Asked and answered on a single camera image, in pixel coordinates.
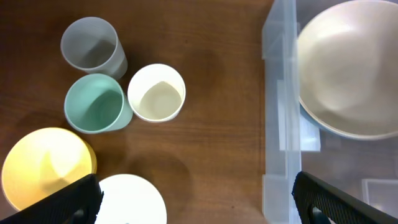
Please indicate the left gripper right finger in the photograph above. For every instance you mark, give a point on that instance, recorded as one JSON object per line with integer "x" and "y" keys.
{"x": 320, "y": 202}

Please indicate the clear plastic storage bin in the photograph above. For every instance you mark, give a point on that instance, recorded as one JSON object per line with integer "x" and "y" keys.
{"x": 364, "y": 169}

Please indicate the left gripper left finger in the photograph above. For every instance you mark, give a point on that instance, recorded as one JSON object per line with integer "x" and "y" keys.
{"x": 78, "y": 202}

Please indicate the cream plastic cup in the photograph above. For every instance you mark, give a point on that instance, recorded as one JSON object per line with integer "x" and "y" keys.
{"x": 156, "y": 93}

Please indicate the cream large bowl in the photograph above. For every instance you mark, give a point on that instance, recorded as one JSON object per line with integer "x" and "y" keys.
{"x": 347, "y": 66}

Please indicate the grey plastic cup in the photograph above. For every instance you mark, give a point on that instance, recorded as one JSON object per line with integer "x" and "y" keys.
{"x": 92, "y": 45}

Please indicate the white small bowl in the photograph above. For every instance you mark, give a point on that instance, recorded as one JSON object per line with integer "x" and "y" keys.
{"x": 130, "y": 199}

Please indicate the yellow small bowl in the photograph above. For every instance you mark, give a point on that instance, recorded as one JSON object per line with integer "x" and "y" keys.
{"x": 43, "y": 162}

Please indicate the mint green plastic cup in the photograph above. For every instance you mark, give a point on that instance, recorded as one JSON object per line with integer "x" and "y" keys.
{"x": 95, "y": 104}

